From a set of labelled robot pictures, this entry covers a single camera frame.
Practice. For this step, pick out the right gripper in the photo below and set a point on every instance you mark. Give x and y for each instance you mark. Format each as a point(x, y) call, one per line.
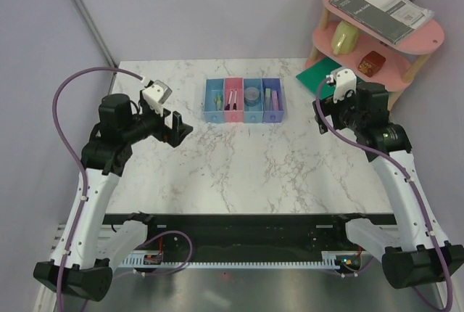
point(330, 108)

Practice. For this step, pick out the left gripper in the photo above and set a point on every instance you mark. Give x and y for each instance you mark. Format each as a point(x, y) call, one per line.
point(173, 135)

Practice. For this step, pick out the pink highlighter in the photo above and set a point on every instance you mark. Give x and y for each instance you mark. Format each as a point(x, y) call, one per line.
point(275, 101)

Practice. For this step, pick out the blue whiteboard marker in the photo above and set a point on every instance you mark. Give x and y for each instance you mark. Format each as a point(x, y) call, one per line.
point(230, 96)

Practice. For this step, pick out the light blue drawer box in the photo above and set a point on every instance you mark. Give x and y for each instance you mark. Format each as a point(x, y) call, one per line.
point(213, 86)

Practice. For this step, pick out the purple drawer box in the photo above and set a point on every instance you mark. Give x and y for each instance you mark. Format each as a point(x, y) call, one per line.
point(273, 116)

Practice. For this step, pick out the long green highlighter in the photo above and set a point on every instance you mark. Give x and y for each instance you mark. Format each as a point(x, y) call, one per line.
point(267, 103)

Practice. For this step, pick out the pink drawer box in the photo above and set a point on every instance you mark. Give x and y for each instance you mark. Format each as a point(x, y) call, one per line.
point(234, 116)

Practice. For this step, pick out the jar of rubber bands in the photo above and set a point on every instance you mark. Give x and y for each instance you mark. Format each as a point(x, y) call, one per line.
point(251, 96)

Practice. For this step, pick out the teal blue drawer box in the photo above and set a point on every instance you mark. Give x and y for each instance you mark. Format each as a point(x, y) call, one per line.
point(254, 114)

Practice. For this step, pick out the small green highlighter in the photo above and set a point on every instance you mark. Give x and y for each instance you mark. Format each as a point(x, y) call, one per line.
point(219, 104)

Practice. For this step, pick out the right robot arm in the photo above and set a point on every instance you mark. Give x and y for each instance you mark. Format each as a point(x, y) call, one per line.
point(421, 252)

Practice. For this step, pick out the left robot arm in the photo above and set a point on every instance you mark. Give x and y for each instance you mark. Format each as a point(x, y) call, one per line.
point(79, 266)

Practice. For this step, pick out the green folder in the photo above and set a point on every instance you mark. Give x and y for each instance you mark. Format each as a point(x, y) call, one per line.
point(316, 74)

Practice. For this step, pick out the red brown cube box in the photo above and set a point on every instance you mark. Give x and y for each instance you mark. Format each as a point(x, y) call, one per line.
point(371, 63)

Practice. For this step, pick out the pink three-tier shelf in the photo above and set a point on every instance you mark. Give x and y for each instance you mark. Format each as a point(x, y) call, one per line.
point(403, 61)

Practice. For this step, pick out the grey setup guide booklet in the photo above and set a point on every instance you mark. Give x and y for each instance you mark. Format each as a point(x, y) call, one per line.
point(393, 20)

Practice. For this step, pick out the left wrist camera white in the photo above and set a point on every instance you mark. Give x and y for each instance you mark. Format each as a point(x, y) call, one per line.
point(155, 94)

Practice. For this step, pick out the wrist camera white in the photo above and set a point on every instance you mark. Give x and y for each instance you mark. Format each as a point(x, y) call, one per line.
point(155, 94)
point(343, 80)

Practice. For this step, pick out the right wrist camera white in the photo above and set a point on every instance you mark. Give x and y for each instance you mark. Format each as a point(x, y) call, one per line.
point(343, 80)

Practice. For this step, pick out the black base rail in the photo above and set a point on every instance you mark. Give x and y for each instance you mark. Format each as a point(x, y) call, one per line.
point(271, 238)

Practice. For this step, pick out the white cable duct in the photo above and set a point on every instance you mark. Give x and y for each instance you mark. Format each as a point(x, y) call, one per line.
point(143, 259)

